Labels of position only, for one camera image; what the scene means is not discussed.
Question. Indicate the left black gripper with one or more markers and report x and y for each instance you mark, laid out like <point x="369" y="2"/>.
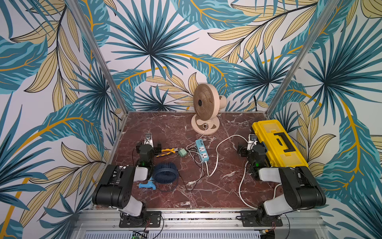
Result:
<point x="157" y="150"/>

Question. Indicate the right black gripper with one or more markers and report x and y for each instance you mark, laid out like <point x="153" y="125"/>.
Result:
<point x="253" y="146"/>

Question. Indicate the teal white power strip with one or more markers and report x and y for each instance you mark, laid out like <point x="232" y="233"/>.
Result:
<point x="202" y="151"/>

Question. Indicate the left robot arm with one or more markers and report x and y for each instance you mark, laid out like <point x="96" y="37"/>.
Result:
<point x="115" y="186"/>

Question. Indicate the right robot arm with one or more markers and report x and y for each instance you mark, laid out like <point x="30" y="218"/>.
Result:
<point x="300" y="189"/>

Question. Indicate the dark blue handheld fan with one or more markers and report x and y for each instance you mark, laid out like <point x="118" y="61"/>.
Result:
<point x="164" y="173"/>

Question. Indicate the beige desk fan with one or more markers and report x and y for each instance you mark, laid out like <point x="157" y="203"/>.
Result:
<point x="207" y="104"/>

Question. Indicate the yellow black toolbox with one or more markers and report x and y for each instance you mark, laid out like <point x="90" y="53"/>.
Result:
<point x="280" y="149"/>

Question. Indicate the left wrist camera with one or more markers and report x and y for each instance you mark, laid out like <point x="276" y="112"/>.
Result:
<point x="148" y="139"/>

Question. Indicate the yellow handled pliers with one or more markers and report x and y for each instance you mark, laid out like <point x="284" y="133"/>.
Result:
<point x="165" y="152"/>

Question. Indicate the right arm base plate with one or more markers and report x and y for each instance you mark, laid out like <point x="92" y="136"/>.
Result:
<point x="256" y="219"/>

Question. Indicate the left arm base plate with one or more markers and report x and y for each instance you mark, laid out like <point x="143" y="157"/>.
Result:
<point x="149" y="219"/>

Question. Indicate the aluminium front rail frame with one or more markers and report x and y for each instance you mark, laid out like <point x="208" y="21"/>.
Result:
<point x="215" y="223"/>

